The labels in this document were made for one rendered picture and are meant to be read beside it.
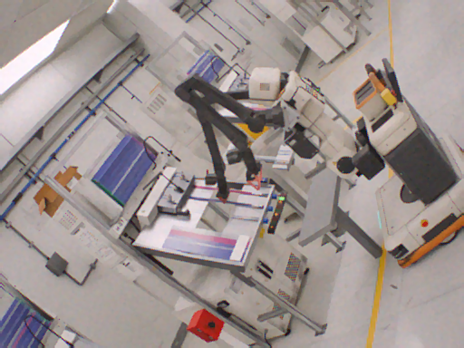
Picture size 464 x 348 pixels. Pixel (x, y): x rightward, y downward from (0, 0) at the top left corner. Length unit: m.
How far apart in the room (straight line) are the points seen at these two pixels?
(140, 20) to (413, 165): 4.46
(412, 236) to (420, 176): 0.35
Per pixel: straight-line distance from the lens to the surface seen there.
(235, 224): 2.81
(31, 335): 2.38
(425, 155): 2.26
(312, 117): 2.31
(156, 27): 5.92
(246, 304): 2.93
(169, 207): 2.93
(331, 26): 7.01
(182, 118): 3.94
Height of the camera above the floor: 1.68
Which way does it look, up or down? 14 degrees down
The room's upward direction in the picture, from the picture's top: 49 degrees counter-clockwise
